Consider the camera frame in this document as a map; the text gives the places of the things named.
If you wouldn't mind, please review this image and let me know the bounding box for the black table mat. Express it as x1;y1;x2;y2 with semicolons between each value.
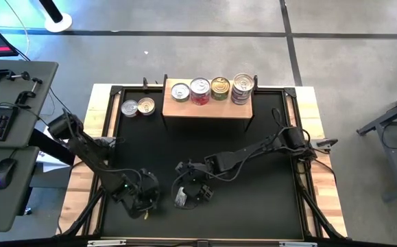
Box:
101;87;304;240

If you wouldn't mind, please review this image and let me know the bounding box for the black computer mouse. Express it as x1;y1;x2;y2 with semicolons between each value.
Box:
0;158;17;191

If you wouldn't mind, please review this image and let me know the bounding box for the wooden shelf with black legs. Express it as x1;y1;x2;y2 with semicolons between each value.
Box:
160;73;258;133

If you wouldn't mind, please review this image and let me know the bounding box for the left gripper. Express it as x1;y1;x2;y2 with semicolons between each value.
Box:
115;167;160;221

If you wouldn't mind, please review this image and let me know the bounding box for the green tin can silver lid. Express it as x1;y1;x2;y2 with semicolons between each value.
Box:
170;82;191;103

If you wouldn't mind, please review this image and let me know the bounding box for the silver metal bracket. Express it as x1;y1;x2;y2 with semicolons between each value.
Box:
278;240;318;247
86;239;128;247

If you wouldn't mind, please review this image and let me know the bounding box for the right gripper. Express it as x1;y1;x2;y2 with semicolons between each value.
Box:
174;159;215;207

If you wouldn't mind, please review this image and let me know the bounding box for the black desk clamp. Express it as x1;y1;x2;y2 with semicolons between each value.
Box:
0;66;31;84
14;77;44;106

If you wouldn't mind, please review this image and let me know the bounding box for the black metal table frame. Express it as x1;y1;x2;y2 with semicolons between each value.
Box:
54;74;349;241

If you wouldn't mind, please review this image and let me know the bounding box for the black desk beam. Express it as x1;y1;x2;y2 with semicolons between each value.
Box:
28;128;76;166

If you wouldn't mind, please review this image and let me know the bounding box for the white paper sheet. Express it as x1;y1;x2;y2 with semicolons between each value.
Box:
35;125;77;174

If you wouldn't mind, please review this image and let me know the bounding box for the white round stand base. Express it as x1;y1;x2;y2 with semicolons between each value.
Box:
43;12;73;34

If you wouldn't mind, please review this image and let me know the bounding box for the thin yellow cable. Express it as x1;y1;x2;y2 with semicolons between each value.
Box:
3;0;31;58

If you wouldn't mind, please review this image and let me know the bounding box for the black stand pole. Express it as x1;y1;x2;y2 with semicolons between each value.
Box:
39;0;64;24

